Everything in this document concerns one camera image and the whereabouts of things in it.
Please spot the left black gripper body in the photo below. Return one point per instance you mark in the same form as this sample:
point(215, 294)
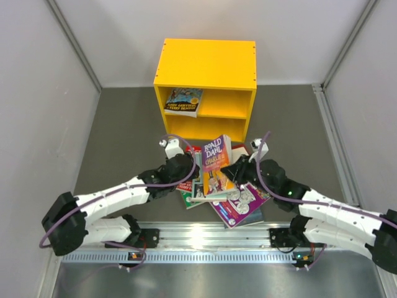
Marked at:
point(188, 172)

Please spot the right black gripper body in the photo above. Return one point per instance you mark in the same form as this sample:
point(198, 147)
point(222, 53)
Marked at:
point(247, 172)

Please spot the red 13-Storey Treehouse book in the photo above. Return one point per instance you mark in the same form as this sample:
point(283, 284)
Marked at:
point(187, 186)

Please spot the Roald Dahl Charlie book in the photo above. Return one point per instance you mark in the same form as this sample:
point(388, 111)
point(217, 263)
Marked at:
point(216, 155)

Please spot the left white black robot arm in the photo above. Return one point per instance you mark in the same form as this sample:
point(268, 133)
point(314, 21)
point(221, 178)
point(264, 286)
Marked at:
point(75, 221)

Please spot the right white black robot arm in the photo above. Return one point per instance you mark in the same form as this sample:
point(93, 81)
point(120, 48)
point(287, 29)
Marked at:
point(320, 219)

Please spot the cream red-edged book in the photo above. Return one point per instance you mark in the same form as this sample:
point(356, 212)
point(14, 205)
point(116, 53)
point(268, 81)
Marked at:
point(238, 151)

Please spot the green treehouse book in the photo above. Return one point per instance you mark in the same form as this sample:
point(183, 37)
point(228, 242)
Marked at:
point(187, 199)

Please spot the purple 117-Storey Treehouse book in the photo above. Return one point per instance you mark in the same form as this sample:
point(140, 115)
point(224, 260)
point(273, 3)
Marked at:
point(248, 194)

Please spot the dark blue Nineteen Eighty-Four book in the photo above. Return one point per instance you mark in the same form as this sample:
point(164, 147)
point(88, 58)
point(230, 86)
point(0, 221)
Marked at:
point(246, 217)

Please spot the black treehouse book in shelf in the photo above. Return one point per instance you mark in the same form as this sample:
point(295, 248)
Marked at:
point(184, 101)

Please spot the yellow wooden shelf cabinet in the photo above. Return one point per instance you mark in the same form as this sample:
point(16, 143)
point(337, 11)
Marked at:
point(225, 70)

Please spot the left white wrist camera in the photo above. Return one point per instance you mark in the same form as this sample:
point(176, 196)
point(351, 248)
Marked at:
point(171, 147)

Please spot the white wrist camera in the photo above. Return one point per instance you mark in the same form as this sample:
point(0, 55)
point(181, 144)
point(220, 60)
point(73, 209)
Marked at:
point(259, 150)
point(171, 147)

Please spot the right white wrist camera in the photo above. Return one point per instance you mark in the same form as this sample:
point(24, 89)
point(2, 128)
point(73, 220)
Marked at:
point(259, 150)

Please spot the aluminium mounting rail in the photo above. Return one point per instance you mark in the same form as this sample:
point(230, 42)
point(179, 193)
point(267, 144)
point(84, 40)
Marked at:
point(206, 236)

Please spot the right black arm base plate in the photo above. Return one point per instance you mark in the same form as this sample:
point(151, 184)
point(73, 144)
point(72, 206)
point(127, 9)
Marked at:
point(286, 239)

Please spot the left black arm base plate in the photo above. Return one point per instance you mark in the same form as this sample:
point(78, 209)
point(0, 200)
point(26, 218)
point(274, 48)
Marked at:
point(148, 238)

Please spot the slotted cable duct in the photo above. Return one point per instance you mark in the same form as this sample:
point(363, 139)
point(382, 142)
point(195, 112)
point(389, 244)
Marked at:
point(184, 257)

